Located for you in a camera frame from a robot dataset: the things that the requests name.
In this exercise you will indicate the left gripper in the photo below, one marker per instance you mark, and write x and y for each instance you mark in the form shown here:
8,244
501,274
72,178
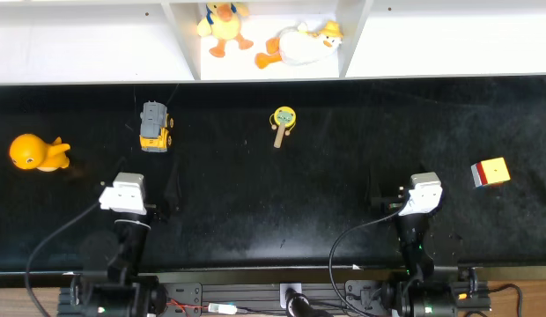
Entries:
157,212

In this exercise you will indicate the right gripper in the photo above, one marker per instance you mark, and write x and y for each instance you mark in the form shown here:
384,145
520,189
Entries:
385,205

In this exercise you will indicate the grey and yellow toy truck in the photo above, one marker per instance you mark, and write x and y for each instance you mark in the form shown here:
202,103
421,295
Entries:
153,127

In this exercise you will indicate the yellow wooden rattle drum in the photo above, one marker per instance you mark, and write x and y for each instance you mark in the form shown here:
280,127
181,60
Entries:
284,118

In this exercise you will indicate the many-coloured puzzle cube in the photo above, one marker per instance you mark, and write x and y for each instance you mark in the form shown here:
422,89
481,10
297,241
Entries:
495,171

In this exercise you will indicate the yellow rubber duck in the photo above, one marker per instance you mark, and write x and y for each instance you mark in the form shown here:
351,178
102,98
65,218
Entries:
28,152

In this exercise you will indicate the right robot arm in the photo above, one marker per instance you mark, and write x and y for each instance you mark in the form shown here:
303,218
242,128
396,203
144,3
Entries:
411,238

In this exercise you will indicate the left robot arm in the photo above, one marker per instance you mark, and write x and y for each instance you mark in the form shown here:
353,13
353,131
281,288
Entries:
132,238

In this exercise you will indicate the white plush duck yellow hat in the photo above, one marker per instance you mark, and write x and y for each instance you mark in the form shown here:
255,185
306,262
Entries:
304,46

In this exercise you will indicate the white shelf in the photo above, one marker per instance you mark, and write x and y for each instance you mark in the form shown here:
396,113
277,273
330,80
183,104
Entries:
79,53

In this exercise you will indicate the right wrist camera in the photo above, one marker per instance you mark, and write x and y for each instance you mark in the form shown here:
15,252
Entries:
425,193

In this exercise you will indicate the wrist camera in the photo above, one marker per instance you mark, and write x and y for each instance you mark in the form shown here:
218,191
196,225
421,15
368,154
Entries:
425,193
123,196

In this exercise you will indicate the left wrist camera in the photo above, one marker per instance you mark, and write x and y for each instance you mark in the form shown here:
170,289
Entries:
123,196

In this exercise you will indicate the mounting rail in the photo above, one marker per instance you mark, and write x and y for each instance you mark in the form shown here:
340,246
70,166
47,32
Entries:
255,292

